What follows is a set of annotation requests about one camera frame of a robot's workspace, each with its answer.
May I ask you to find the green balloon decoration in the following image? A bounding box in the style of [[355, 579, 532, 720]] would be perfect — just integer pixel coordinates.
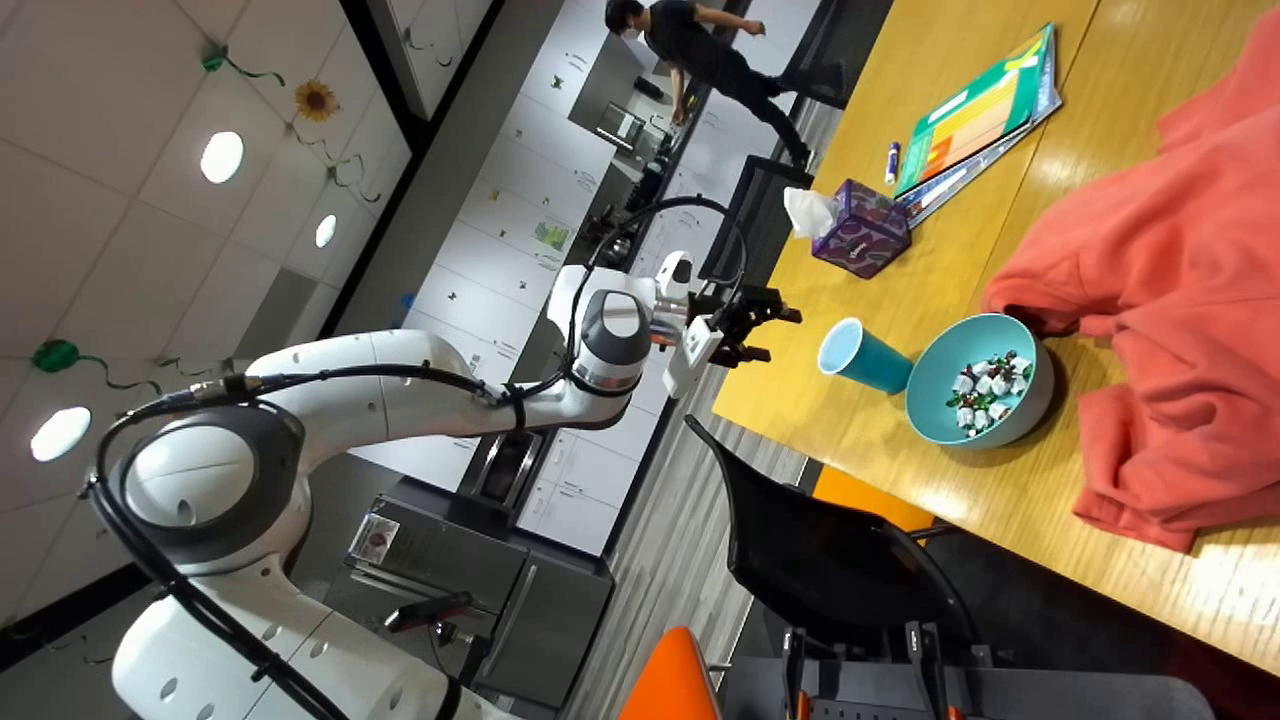
[[30, 335, 86, 375]]

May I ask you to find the purple tissue box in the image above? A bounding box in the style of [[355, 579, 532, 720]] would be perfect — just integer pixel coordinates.
[[780, 176, 919, 282]]

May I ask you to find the orange cloth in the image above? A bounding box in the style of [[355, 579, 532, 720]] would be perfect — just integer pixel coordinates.
[[977, 10, 1280, 555]]

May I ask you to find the teal bowl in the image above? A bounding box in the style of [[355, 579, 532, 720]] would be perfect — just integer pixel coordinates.
[[903, 307, 1059, 455]]

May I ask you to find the green booklet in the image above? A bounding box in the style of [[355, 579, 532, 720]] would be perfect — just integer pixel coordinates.
[[894, 22, 1064, 204]]

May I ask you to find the grey metal cabinet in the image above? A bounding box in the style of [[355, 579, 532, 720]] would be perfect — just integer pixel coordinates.
[[294, 423, 620, 711]]

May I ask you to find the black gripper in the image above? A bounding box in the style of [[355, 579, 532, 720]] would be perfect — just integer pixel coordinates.
[[686, 276, 807, 373]]

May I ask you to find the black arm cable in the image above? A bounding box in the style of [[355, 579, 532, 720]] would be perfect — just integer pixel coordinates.
[[86, 194, 751, 720]]

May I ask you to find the black chair with armrest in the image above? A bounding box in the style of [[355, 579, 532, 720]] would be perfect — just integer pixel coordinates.
[[682, 413, 998, 674]]

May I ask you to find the person in dark clothes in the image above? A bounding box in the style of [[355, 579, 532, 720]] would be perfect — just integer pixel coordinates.
[[602, 0, 816, 176]]

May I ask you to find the pile of small mixed pieces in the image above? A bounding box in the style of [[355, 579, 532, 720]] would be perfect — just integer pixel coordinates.
[[939, 349, 1040, 441]]

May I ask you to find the sunflower ceiling decoration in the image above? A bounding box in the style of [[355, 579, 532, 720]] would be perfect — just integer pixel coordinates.
[[294, 77, 345, 127]]

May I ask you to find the teal plastic cup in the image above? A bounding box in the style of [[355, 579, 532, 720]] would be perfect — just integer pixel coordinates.
[[813, 314, 919, 400]]

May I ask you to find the orange plastic seat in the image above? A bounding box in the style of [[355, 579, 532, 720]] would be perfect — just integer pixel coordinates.
[[618, 623, 724, 720]]

